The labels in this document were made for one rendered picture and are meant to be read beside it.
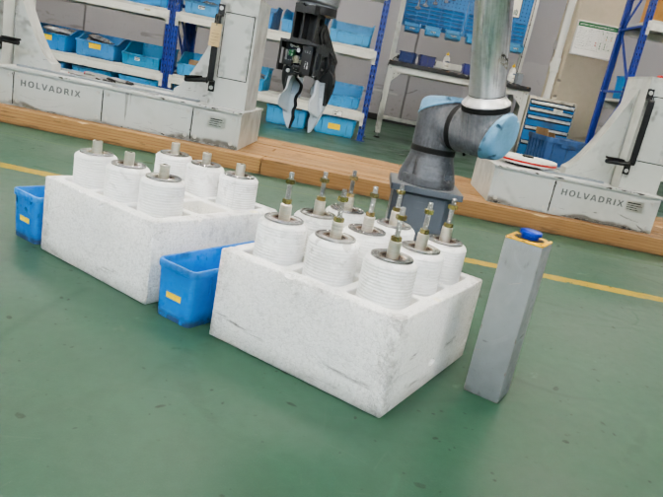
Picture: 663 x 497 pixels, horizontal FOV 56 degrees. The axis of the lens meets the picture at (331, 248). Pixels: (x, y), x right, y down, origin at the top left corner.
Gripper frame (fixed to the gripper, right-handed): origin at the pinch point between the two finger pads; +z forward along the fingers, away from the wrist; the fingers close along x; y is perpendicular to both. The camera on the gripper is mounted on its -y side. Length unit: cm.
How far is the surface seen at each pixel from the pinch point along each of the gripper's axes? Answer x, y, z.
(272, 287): 3.6, 9.2, 28.9
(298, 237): 4.4, 2.5, 20.4
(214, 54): -114, -169, -7
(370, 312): 23.0, 13.9, 26.2
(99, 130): -158, -147, 38
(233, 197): -23.2, -24.9, 23.0
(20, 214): -73, -11, 38
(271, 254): 0.8, 5.1, 24.3
